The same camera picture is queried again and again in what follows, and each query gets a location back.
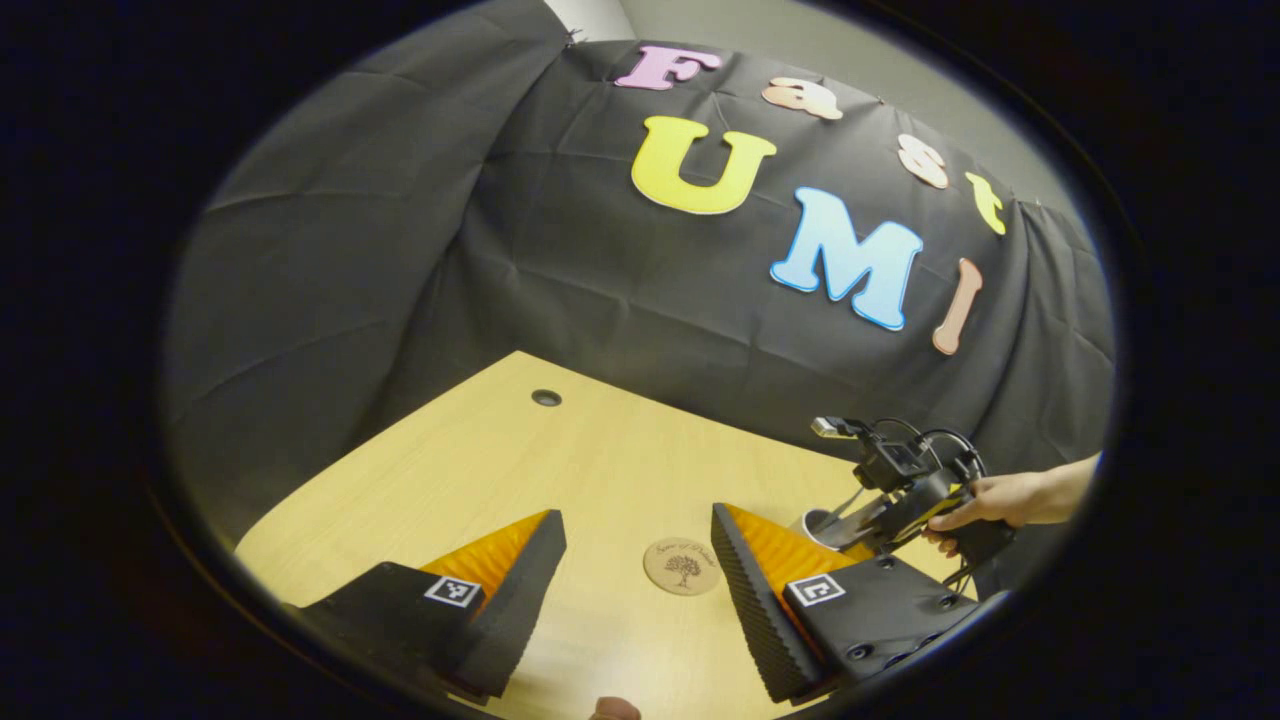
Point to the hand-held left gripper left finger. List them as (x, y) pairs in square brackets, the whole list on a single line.
[(515, 600)]

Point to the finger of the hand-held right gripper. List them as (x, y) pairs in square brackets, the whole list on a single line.
[(865, 520)]

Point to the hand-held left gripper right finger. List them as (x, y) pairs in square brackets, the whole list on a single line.
[(755, 610)]

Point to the black backdrop cloth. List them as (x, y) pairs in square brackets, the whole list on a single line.
[(600, 260)]

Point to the light wooden desktop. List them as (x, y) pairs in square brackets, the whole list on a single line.
[(560, 460)]

